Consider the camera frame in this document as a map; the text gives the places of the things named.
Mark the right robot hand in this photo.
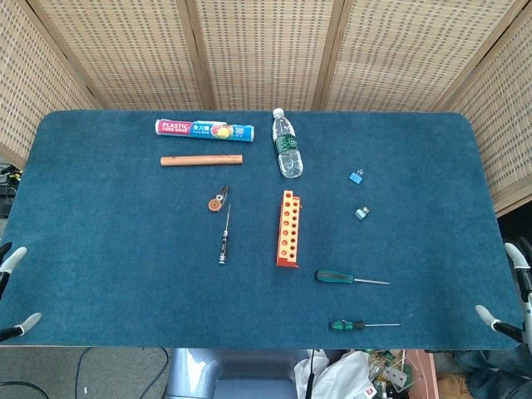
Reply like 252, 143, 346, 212
475, 236, 532, 346

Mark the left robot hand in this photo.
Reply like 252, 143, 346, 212
0, 242, 42, 342

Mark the small striped green screwdriver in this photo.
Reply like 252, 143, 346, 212
329, 318, 402, 333

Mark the large green black screwdriver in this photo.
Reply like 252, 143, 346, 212
314, 269, 392, 286

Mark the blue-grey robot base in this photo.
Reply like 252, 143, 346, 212
165, 347, 311, 399

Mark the orange tool holder rack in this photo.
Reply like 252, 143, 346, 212
275, 190, 302, 270

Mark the blue denim fabric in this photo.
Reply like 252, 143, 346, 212
452, 344, 532, 399

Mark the pink box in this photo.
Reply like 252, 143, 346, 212
405, 348, 440, 399

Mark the blue carpet table mat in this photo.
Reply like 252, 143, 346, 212
0, 110, 527, 350

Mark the pile of circuit boards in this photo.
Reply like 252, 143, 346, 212
367, 348, 416, 394

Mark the white cloth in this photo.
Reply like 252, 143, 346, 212
293, 351, 377, 399

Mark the black orange tape measure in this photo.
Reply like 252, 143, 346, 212
207, 185, 230, 213

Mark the wooden rod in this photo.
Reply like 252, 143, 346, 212
160, 154, 244, 168

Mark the black precision screwdriver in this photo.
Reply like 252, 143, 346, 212
218, 203, 232, 266

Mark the plastic food wrap roll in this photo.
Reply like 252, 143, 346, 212
154, 118, 256, 145

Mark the clear plastic water bottle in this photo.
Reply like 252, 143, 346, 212
272, 107, 304, 180

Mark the bamboo folding screen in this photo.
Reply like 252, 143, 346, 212
0, 0, 532, 217

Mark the black equipment with cables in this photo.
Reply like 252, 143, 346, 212
0, 164, 20, 219

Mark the black hanging cable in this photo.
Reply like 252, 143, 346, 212
306, 348, 316, 399

